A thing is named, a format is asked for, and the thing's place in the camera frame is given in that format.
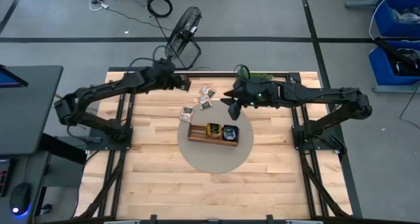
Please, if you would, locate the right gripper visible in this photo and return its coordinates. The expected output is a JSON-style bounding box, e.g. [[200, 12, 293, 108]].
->
[[220, 78, 284, 122]]

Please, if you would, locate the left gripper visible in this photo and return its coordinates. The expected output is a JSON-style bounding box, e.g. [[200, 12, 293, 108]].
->
[[159, 66, 192, 93]]

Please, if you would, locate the dark blue tea bag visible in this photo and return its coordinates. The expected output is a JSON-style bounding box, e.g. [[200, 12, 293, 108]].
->
[[222, 125, 240, 143]]

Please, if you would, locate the orange mango tea bag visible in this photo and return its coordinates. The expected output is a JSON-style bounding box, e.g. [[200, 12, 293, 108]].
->
[[205, 122, 223, 141]]

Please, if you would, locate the wooden tea organizer box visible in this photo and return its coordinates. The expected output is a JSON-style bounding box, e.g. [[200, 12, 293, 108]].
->
[[187, 123, 240, 148]]

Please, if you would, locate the black floor fan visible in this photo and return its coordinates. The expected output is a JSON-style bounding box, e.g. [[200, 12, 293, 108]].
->
[[163, 6, 203, 71]]

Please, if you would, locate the round grey mat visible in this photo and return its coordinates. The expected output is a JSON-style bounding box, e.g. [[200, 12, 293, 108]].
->
[[177, 101, 255, 175]]

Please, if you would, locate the blue plastic storage bin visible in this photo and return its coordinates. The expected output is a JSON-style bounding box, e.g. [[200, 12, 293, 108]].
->
[[373, 0, 420, 37], [368, 39, 420, 86]]

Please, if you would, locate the black desk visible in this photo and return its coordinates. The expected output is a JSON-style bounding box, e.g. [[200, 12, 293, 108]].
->
[[0, 65, 64, 156]]

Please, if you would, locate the tilted desk monitor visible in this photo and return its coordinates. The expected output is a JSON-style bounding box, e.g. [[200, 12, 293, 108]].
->
[[0, 64, 29, 89]]

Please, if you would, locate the grey desk surface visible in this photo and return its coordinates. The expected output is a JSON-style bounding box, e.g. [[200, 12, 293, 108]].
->
[[0, 151, 50, 224]]

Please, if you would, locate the black computer mouse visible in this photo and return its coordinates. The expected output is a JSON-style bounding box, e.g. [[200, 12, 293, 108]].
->
[[9, 182, 33, 217]]

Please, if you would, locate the black keyboard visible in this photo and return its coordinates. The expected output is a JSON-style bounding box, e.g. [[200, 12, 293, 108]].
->
[[0, 160, 11, 198]]

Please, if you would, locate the black aluminium table frame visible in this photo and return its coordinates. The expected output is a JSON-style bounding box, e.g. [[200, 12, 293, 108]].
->
[[74, 66, 364, 224]]

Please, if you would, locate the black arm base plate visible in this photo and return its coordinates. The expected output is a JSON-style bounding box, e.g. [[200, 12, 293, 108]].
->
[[87, 125, 134, 152], [291, 124, 341, 152]]

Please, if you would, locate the coiled black cable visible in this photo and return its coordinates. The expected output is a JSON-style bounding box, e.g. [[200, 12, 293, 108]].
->
[[146, 0, 173, 18]]

